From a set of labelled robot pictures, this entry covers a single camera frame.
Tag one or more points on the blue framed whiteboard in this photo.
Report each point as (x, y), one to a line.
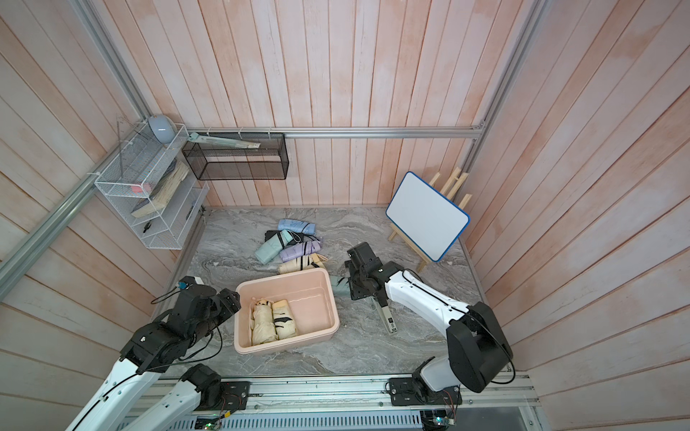
(429, 219)

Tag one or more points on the white wire shelf rack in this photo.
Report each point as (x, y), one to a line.
(153, 188)

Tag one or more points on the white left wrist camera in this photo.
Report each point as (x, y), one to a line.
(189, 282)

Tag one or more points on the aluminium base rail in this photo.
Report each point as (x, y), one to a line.
(365, 402)

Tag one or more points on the purple folded umbrella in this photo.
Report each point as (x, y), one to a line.
(300, 250)

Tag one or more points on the blue folded umbrella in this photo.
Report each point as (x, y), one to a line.
(297, 226)

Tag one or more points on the mint green umbrella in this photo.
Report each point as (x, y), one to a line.
(275, 242)
(340, 285)

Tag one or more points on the cream black striped umbrella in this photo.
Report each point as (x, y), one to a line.
(284, 320)

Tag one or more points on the grey round speaker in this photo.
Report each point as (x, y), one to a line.
(163, 128)

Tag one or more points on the pale green ruler tool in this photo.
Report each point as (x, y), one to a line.
(215, 142)

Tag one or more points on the wooden brush on shelf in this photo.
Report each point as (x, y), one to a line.
(159, 198)

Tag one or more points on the black wire mesh basket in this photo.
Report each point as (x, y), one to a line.
(268, 163)

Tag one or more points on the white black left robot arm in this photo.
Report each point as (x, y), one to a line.
(198, 312)

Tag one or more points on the aluminium wall rail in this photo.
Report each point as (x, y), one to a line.
(353, 132)

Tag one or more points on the plain cream umbrella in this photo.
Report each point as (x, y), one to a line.
(263, 327)

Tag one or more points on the pink item on shelf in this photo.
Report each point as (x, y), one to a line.
(143, 189)

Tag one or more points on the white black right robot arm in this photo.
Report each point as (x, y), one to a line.
(477, 349)

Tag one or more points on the pink plastic storage box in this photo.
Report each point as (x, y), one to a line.
(311, 300)

